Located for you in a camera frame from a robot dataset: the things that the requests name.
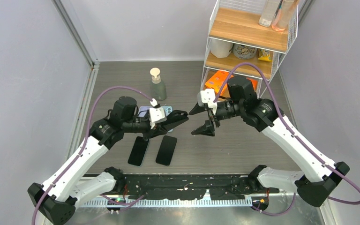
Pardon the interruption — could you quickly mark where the yellow snack packet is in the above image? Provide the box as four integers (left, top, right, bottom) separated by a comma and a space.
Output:
258, 49, 272, 62

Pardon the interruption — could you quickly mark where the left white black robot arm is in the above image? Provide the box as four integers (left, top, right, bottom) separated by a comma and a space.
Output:
27, 96, 188, 225

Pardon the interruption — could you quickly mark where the pink tinted glass bottle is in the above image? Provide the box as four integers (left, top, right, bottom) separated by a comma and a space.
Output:
271, 0, 299, 32

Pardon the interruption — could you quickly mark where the printed ceramic mug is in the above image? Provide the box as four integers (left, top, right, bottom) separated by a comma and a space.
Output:
232, 44, 258, 60

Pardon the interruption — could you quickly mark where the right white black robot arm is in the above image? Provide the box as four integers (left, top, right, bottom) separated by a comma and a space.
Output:
190, 76, 350, 207

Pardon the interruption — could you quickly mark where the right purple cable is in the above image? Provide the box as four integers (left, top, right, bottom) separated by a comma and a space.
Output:
212, 62, 360, 206

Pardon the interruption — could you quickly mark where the white cup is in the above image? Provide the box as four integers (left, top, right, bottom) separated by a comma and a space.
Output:
210, 39, 233, 59

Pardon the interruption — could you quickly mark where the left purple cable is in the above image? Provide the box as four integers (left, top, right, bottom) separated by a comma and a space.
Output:
31, 86, 154, 225

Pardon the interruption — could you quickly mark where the green soap pump bottle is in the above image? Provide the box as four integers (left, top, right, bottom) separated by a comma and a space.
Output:
150, 67, 167, 101

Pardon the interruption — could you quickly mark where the bare black phone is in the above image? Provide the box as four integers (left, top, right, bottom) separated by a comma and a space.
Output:
156, 135, 178, 166
127, 136, 150, 166

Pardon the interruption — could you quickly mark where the clear glass bottle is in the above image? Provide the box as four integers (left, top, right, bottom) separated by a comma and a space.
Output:
258, 0, 282, 27

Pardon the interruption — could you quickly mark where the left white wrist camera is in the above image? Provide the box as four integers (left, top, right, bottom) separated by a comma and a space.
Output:
149, 98, 167, 129

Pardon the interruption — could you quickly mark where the purple cable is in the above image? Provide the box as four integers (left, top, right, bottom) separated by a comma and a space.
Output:
31, 86, 154, 225
212, 62, 360, 206

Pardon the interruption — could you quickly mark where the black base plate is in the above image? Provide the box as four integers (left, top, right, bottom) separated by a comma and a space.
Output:
112, 174, 279, 200

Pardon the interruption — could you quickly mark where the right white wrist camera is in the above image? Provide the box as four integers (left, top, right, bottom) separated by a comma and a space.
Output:
197, 89, 218, 115

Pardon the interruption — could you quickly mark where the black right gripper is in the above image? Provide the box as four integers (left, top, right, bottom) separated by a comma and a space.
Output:
189, 99, 244, 136

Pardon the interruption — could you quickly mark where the orange yellow sponge box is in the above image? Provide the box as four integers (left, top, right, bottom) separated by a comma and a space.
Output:
204, 70, 229, 94

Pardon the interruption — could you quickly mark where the orange razor box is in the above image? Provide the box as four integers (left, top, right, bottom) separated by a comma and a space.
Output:
248, 77, 258, 91

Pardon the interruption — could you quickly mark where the white wire wooden shelf rack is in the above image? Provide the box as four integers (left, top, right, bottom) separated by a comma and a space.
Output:
200, 0, 299, 90

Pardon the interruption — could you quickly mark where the aluminium frame rail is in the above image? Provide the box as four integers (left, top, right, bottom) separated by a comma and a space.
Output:
52, 0, 100, 68

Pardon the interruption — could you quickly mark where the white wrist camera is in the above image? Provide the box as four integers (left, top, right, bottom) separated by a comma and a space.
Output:
197, 89, 218, 115
149, 98, 167, 129

